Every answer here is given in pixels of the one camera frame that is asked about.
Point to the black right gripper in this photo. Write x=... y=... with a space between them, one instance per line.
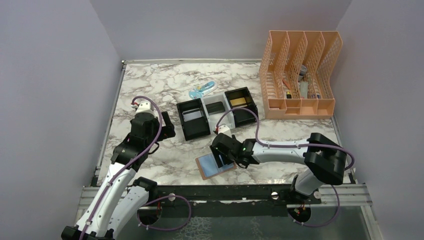
x=225 y=160

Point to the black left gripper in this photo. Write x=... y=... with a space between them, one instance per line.
x=167 y=131

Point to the brown leather card holder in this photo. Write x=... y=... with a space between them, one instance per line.
x=208 y=167

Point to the white tray bin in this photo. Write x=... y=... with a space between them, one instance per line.
x=213 y=119

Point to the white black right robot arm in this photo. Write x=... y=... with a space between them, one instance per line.
x=325 y=160

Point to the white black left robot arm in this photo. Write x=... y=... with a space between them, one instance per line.
x=94 y=223

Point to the silver credit card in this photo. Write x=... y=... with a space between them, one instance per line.
x=192 y=115

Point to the gold credit card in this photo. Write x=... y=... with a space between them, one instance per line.
x=238 y=102

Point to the blue packaged tool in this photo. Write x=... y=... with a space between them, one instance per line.
x=202 y=90

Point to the grey staples box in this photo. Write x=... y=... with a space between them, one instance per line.
x=303 y=88

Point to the peach plastic file organizer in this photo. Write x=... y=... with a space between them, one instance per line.
x=295 y=73

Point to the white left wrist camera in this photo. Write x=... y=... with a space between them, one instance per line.
x=144 y=106

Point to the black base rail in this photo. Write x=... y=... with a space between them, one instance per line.
x=281 y=193

